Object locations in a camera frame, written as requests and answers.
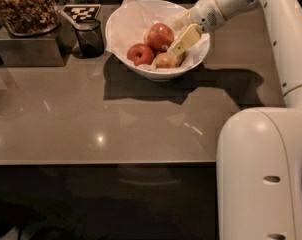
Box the glass jar of snacks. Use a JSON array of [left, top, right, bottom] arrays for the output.
[[0, 0, 60, 37]]

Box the red left apple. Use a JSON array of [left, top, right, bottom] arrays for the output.
[[127, 43, 154, 66]]

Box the yellow-red right apple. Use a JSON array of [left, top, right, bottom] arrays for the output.
[[177, 53, 186, 65]]

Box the white paper bowl liner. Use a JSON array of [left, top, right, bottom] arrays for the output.
[[108, 0, 205, 72]]

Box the metal box stand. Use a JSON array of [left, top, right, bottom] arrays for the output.
[[0, 19, 77, 67]]

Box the black white marker tag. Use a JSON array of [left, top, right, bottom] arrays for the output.
[[62, 4, 101, 22]]

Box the yellow-red front apple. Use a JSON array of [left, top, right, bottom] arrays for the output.
[[155, 52, 180, 68]]

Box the large red top apple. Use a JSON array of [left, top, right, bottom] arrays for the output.
[[144, 23, 174, 52]]

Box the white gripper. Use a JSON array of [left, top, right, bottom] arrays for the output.
[[167, 0, 226, 57]]

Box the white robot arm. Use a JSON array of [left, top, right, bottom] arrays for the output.
[[169, 0, 302, 240]]

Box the yellow-red apple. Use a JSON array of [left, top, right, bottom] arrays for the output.
[[177, 53, 186, 65], [155, 52, 180, 68]]

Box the white ceramic bowl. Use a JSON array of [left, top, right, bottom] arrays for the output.
[[104, 0, 212, 83]]

